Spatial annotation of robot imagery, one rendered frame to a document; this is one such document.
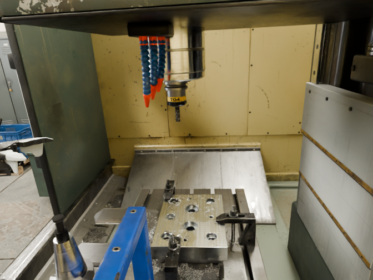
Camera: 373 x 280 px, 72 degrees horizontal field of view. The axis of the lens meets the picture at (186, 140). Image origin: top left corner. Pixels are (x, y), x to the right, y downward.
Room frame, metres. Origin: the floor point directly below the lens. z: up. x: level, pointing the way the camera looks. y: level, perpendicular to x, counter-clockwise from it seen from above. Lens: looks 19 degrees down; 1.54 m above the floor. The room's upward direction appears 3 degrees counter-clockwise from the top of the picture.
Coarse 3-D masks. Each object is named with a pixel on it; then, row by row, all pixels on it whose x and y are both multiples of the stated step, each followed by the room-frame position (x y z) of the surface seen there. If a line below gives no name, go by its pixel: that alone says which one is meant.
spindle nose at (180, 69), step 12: (180, 36) 0.62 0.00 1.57; (192, 36) 0.63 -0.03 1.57; (204, 36) 0.68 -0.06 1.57; (168, 48) 0.62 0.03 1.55; (180, 48) 0.62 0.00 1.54; (192, 48) 0.63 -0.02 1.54; (168, 60) 0.62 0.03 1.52; (180, 60) 0.62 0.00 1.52; (192, 60) 0.63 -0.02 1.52; (204, 60) 0.67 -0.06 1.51; (168, 72) 0.62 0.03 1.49; (180, 72) 0.62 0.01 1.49; (192, 72) 0.63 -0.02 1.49; (204, 72) 0.68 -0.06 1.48
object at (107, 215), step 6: (102, 210) 0.49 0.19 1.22; (108, 210) 0.49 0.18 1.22; (114, 210) 0.49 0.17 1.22; (120, 210) 0.48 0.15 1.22; (126, 210) 0.48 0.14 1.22; (96, 216) 0.47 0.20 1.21; (102, 216) 0.47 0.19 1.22; (108, 216) 0.46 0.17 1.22; (114, 216) 0.46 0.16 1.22; (120, 216) 0.46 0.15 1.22; (96, 222) 0.45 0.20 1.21; (102, 222) 0.45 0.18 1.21; (108, 222) 0.45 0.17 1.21; (114, 222) 0.44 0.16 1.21
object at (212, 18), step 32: (0, 0) 0.39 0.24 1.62; (32, 0) 0.39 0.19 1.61; (64, 0) 0.38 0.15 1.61; (96, 0) 0.38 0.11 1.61; (128, 0) 0.38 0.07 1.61; (160, 0) 0.37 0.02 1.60; (192, 0) 0.37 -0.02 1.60; (224, 0) 0.37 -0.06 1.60; (256, 0) 0.37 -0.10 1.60; (288, 0) 0.36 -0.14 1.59; (320, 0) 0.36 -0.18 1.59; (352, 0) 0.36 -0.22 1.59; (96, 32) 0.67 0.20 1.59
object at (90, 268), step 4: (84, 260) 0.33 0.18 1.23; (88, 260) 0.33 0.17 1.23; (88, 264) 0.32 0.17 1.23; (92, 264) 0.32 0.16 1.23; (88, 268) 0.32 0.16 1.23; (92, 268) 0.31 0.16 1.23; (88, 272) 0.31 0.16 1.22; (92, 272) 0.31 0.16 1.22; (84, 276) 0.30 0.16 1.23; (88, 276) 0.31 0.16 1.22; (92, 276) 0.32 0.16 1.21
